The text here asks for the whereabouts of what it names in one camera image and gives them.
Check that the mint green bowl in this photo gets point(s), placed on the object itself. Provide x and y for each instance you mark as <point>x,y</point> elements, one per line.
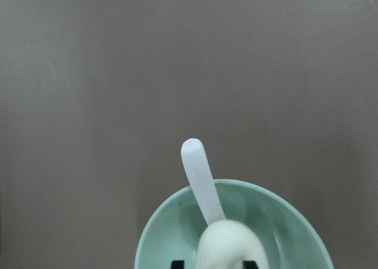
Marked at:
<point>261,230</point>

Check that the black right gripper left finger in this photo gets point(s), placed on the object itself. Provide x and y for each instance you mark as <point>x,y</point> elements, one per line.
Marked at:
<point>178,264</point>

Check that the yellow plastic spoon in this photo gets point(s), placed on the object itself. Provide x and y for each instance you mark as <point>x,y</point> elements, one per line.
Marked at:
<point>200,178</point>

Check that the white steamed bun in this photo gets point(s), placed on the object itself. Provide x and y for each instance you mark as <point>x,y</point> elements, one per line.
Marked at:
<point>226,244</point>

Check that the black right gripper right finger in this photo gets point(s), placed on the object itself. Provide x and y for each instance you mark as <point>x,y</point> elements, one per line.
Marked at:
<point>250,264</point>

